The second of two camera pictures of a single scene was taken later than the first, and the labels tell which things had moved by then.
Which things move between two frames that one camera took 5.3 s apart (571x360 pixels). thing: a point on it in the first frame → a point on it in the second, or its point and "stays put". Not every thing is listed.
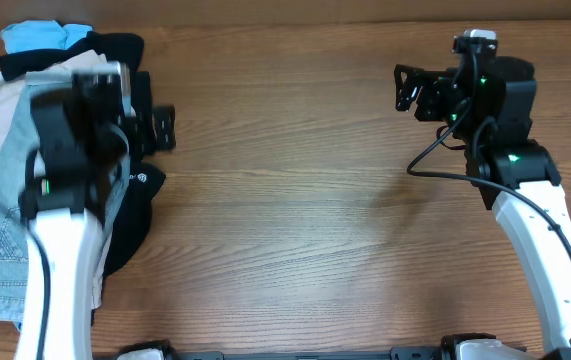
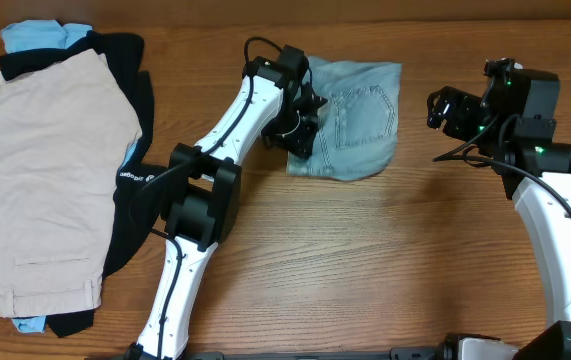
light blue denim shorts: x=3 y=226 → x=357 y=128
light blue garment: x=36 y=37 stays put
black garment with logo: x=130 y=222 stays put
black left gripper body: x=144 y=128 → x=300 y=130
